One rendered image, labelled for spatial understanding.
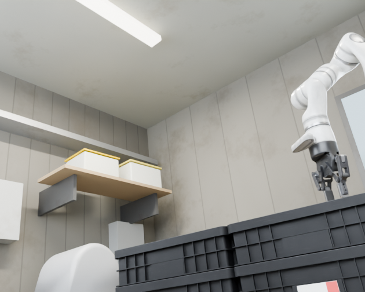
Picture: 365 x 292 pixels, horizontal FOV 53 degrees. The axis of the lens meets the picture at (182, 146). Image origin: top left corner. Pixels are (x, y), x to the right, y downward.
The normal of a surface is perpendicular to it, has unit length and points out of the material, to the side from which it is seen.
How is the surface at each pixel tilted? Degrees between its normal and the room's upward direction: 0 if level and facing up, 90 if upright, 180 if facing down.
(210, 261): 90
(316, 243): 90
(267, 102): 90
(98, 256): 90
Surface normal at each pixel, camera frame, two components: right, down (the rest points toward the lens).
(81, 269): 0.75, -0.35
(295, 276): -0.52, -0.31
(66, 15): 0.11, 0.90
